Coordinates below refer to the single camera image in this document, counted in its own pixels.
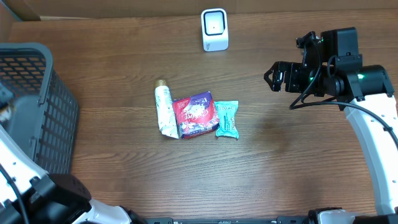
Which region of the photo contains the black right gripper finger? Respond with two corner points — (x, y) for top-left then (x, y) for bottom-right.
(264, 62), (279, 78)
(264, 74), (274, 91)

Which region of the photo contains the teal snack packet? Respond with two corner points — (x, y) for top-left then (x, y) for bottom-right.
(215, 101), (239, 139)

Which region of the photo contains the red purple snack pack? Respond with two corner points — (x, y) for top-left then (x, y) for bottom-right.
(172, 91), (220, 139)

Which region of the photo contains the white tube gold cap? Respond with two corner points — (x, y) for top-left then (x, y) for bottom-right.
(154, 80), (179, 139)

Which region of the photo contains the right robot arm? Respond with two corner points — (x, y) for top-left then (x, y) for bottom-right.
(264, 27), (397, 223)

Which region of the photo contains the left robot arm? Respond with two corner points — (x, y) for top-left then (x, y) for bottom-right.
(1, 86), (145, 223)

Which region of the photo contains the white barcode scanner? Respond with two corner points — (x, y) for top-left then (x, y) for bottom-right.
(201, 8), (229, 52)

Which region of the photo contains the grey plastic mesh basket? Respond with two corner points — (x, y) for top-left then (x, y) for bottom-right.
(1, 42), (80, 174)

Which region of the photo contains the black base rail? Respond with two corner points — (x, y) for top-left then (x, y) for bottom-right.
(145, 216), (309, 224)

